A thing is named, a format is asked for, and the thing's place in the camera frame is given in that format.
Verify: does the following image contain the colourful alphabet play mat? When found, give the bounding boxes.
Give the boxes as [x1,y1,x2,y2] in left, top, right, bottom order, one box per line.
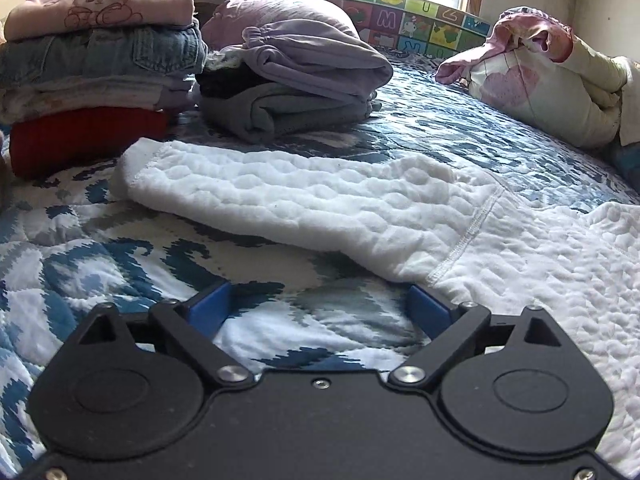
[328,0,492,60]

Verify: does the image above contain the folded light striped garment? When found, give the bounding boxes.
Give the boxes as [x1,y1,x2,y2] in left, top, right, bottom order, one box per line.
[1,75,195,125]

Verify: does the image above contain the folded teal blue garment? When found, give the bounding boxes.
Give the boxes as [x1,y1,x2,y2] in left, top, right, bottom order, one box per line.
[604,138,640,192]

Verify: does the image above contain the folded pink garment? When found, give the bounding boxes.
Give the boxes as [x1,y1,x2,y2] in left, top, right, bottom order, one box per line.
[3,0,195,41]

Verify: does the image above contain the folded denim jeans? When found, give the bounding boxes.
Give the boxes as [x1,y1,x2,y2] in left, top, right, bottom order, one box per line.
[1,23,208,90]

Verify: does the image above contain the folded lavender garment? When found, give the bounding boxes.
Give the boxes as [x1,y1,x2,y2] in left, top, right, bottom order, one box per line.
[242,18,394,102]

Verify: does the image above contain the folded dark grey garment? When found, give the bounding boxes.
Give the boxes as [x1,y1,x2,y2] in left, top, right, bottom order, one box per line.
[196,63,382,144]

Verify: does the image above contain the purple pillow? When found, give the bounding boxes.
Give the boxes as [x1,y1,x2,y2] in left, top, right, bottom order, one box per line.
[201,0,359,50]

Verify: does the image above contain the white quilted garment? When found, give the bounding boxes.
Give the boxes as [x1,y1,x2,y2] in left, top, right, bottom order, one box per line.
[110,139,639,474]

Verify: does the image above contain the white pink floral pillow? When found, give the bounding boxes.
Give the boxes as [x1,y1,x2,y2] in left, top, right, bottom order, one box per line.
[435,6,639,148]

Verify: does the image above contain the folded red garment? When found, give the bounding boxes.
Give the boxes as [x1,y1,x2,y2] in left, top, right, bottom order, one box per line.
[9,107,170,180]

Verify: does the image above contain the blue white patterned quilt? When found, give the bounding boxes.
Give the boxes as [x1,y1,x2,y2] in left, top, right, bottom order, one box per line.
[1,58,639,478]

